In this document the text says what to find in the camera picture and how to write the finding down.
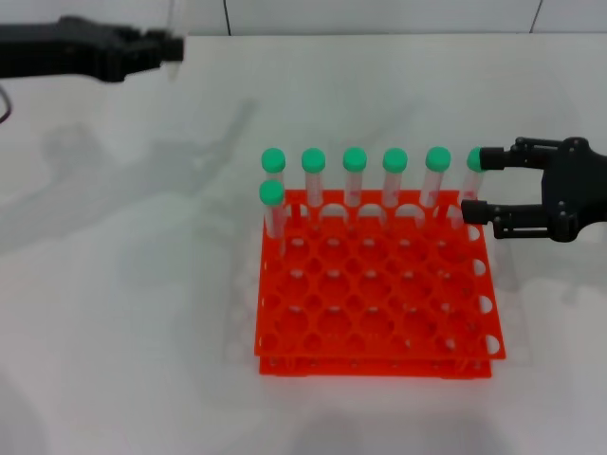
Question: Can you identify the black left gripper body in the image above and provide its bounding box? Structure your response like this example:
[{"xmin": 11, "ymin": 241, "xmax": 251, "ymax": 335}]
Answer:
[{"xmin": 0, "ymin": 16, "xmax": 125, "ymax": 84}]

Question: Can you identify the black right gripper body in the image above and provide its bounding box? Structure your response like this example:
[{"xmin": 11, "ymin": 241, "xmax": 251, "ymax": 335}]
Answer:
[{"xmin": 540, "ymin": 136, "xmax": 607, "ymax": 244}]

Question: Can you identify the clear test tube green cap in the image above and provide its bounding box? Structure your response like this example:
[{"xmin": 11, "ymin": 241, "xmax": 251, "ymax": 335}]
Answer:
[
  {"xmin": 260, "ymin": 148, "xmax": 287, "ymax": 200},
  {"xmin": 382, "ymin": 148, "xmax": 409, "ymax": 209},
  {"xmin": 341, "ymin": 147, "xmax": 369, "ymax": 209},
  {"xmin": 165, "ymin": 0, "xmax": 182, "ymax": 81},
  {"xmin": 258, "ymin": 180, "xmax": 286, "ymax": 238},
  {"xmin": 419, "ymin": 146, "xmax": 452, "ymax": 209},
  {"xmin": 455, "ymin": 148, "xmax": 485, "ymax": 210},
  {"xmin": 301, "ymin": 147, "xmax": 327, "ymax": 212}
]

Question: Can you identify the orange test tube rack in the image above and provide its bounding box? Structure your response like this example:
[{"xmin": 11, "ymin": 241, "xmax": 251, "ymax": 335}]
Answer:
[{"xmin": 253, "ymin": 189, "xmax": 507, "ymax": 379}]

